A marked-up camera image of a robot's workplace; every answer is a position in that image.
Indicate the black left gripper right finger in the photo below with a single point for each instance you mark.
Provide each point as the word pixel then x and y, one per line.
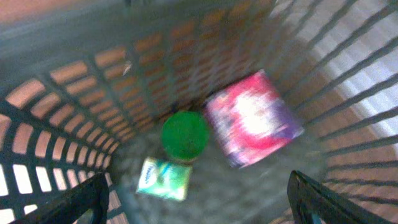
pixel 313 202

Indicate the grey plastic basket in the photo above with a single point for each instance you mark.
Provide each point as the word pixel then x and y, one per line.
pixel 87 85

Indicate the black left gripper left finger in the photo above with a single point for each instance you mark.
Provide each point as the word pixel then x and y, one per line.
pixel 92 194

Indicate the small green tissue pack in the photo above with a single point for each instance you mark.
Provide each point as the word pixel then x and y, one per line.
pixel 164 179

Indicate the red purple snack pack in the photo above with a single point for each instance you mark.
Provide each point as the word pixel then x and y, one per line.
pixel 250 119

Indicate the green lid jar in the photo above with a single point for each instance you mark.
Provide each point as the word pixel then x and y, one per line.
pixel 185 136

